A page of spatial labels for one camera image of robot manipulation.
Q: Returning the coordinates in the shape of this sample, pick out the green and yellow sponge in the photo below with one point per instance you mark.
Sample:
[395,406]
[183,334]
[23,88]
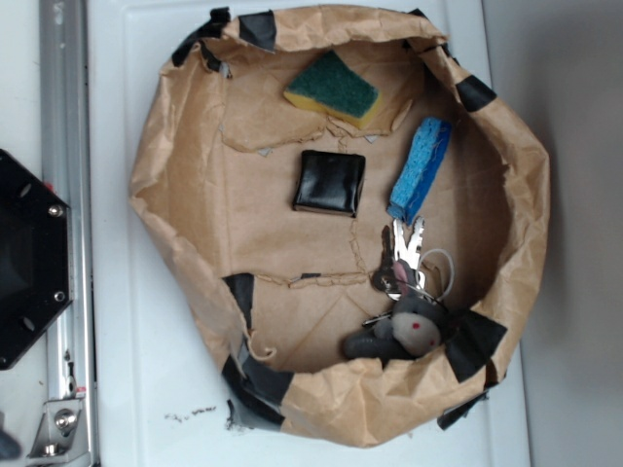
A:
[330,87]

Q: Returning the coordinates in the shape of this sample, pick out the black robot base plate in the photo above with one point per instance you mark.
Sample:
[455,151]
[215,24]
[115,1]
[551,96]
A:
[35,280]

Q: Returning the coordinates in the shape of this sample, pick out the silver key bunch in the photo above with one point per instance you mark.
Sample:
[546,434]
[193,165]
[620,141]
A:
[396,247]

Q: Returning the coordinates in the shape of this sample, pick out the aluminium rail frame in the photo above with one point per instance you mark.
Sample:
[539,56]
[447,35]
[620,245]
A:
[68,429]

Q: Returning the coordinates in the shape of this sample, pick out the grey plush donkey keychain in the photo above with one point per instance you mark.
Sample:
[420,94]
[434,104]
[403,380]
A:
[414,327]

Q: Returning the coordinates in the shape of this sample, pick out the white tray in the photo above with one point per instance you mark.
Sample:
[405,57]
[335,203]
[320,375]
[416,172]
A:
[161,400]

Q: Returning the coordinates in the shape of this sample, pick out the blue sponge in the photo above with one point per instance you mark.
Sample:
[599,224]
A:
[427,151]

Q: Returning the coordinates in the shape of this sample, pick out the brown paper-lined bin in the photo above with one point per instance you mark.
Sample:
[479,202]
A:
[274,290]

